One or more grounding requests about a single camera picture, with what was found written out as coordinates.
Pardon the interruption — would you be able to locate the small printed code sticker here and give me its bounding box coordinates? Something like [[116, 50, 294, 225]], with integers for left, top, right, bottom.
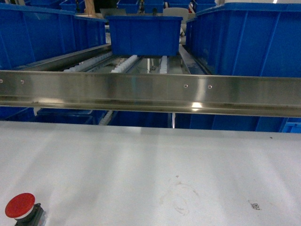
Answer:
[[248, 200, 261, 210]]

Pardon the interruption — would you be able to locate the stainless steel shelf rail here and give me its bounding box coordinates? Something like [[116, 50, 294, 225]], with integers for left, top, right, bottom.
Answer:
[[0, 71, 301, 117]]

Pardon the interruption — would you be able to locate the white roller track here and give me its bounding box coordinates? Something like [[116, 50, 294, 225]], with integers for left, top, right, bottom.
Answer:
[[111, 55, 138, 73]]

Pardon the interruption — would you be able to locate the large blue bin right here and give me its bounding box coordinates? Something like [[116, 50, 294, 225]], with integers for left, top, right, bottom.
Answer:
[[186, 2, 301, 78]]

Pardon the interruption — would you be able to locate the large blue bin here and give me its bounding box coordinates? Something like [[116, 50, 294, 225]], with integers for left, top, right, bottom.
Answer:
[[0, 3, 106, 70], [186, 2, 301, 78]]

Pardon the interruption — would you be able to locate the blue bin centre shelf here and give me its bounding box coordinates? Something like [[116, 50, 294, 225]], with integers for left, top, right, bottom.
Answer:
[[107, 16, 182, 56]]

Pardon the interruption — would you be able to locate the red mushroom push button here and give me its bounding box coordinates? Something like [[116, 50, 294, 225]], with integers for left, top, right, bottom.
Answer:
[[5, 193, 46, 226]]

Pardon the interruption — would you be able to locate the large blue bin left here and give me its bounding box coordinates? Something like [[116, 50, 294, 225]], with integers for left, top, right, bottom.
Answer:
[[0, 3, 106, 70]]

